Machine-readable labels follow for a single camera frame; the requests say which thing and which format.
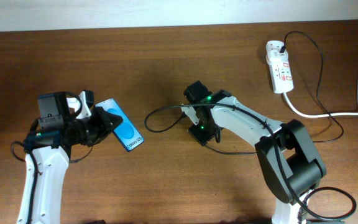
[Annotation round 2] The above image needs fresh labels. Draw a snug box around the blue Galaxy smartphone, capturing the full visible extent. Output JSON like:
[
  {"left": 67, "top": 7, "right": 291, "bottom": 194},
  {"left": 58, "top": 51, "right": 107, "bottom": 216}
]
[{"left": 96, "top": 98, "right": 144, "bottom": 152}]

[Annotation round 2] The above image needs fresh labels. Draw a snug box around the black charger cable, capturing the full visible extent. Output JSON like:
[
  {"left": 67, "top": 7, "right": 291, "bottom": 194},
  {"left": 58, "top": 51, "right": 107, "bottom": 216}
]
[{"left": 203, "top": 30, "right": 344, "bottom": 156}]

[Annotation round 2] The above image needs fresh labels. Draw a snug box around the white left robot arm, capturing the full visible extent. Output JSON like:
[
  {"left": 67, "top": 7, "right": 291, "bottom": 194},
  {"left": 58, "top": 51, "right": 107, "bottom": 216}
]
[{"left": 17, "top": 90, "right": 123, "bottom": 223}]

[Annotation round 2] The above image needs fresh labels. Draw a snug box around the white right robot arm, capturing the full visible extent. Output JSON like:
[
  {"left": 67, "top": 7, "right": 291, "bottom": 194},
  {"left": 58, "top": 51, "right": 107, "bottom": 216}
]
[{"left": 182, "top": 81, "right": 326, "bottom": 223}]

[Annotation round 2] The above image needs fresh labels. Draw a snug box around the white charger plug adapter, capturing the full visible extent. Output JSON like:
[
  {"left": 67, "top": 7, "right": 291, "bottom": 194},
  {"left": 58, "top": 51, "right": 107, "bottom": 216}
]
[{"left": 266, "top": 49, "right": 288, "bottom": 65}]

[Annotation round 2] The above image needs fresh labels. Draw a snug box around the white power strip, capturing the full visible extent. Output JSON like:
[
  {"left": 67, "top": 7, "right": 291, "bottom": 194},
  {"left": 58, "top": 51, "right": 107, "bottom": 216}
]
[{"left": 266, "top": 40, "right": 294, "bottom": 94}]

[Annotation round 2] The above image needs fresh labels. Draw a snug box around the white power strip cord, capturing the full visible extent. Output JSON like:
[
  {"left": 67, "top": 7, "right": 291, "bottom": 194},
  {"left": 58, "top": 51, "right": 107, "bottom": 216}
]
[{"left": 282, "top": 55, "right": 358, "bottom": 119}]

